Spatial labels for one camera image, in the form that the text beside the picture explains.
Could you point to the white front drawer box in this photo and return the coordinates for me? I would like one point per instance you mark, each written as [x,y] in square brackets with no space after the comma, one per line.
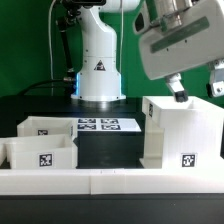
[42,152]

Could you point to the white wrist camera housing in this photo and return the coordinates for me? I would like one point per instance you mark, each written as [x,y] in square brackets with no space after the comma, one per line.
[146,18]

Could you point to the white drawer box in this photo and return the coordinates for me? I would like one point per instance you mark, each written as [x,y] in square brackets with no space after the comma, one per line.
[42,152]
[35,126]

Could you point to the white drawer cabinet housing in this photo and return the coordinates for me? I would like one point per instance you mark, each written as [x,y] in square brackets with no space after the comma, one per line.
[181,135]

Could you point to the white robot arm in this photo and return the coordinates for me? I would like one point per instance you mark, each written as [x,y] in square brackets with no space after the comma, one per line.
[99,80]

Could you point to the fiducial marker sheet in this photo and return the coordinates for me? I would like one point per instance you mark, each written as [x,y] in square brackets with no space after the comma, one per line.
[108,125]

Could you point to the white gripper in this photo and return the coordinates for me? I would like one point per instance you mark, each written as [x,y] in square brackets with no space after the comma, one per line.
[198,41]

